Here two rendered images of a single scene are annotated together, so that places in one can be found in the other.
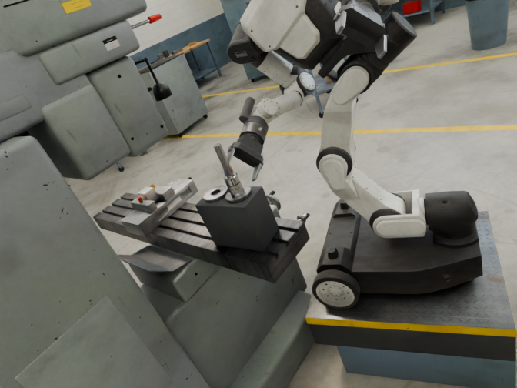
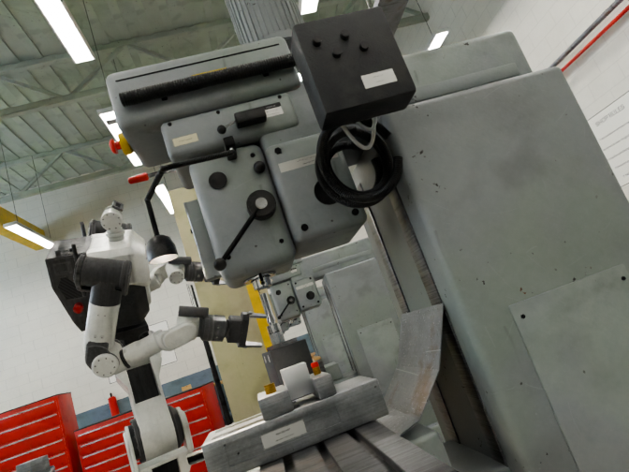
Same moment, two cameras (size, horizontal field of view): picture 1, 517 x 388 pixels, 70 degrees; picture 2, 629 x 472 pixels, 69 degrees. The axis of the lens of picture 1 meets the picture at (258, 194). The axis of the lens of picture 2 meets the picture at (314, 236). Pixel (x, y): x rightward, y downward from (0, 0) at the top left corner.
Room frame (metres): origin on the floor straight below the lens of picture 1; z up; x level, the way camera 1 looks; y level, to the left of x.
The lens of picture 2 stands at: (2.34, 1.08, 1.13)
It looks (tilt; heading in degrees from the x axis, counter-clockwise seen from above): 12 degrees up; 211
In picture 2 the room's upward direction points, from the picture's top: 19 degrees counter-clockwise
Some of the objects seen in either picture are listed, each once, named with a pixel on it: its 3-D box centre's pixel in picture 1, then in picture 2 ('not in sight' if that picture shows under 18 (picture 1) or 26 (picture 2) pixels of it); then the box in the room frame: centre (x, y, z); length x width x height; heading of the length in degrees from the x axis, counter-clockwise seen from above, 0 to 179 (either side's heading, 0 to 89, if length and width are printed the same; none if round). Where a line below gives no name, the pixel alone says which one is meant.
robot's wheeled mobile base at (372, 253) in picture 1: (395, 230); not in sight; (1.26, -0.50, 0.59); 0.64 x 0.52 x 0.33; 59
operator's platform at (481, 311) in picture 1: (406, 291); not in sight; (1.26, -0.49, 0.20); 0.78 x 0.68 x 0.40; 59
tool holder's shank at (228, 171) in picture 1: (223, 160); (268, 309); (1.09, 0.06, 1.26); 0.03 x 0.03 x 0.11
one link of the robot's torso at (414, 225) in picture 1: (399, 213); not in sight; (1.24, -0.52, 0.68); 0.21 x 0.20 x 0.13; 59
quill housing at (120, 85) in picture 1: (119, 108); (242, 218); (1.44, 0.36, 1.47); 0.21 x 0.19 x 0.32; 41
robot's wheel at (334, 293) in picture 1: (335, 289); not in sight; (1.15, -0.15, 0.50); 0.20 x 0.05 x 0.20; 59
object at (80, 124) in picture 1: (75, 133); (311, 198); (1.31, 0.50, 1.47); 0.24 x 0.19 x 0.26; 41
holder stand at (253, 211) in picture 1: (237, 215); (290, 372); (1.13, 0.10, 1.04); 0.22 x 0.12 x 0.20; 48
